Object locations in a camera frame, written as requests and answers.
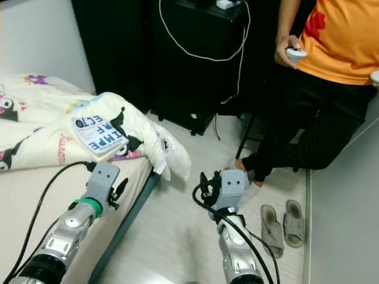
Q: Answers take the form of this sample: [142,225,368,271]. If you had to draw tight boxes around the white book with blue letters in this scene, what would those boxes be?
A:
[71,114,130,160]

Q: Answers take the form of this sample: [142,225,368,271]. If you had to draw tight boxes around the cream cartoon print blanket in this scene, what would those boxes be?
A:
[0,74,191,181]

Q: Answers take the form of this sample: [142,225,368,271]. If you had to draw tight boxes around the person's right hand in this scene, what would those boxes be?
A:
[274,34,303,69]

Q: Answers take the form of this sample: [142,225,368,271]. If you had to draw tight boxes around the black chair leg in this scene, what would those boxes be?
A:
[235,115,255,159]

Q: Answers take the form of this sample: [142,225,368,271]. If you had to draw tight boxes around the grey slipper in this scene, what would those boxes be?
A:
[283,199,307,248]
[261,204,285,258]

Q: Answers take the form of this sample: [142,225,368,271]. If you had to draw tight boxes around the black cabinet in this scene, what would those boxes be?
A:
[150,0,279,137]

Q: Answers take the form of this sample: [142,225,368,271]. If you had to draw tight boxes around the person in orange shirt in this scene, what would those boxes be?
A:
[231,0,379,184]

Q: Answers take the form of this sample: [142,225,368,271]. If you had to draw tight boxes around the tall black wardrobe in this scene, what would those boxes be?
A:
[71,0,152,113]

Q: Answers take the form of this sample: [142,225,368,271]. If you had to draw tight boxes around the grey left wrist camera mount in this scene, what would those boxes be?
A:
[86,163,120,208]

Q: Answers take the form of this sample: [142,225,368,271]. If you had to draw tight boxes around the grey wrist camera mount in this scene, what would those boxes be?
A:
[86,163,120,208]
[212,169,250,212]

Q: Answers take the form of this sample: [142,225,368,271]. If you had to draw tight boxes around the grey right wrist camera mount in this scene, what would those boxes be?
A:
[212,169,250,212]

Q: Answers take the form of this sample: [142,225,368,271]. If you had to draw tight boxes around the dark teal bed frame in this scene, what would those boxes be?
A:
[89,172,162,284]

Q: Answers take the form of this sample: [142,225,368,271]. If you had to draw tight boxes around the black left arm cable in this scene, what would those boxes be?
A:
[3,161,98,284]

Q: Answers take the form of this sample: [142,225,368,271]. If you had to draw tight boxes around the thin white cable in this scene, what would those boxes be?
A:
[159,0,250,106]

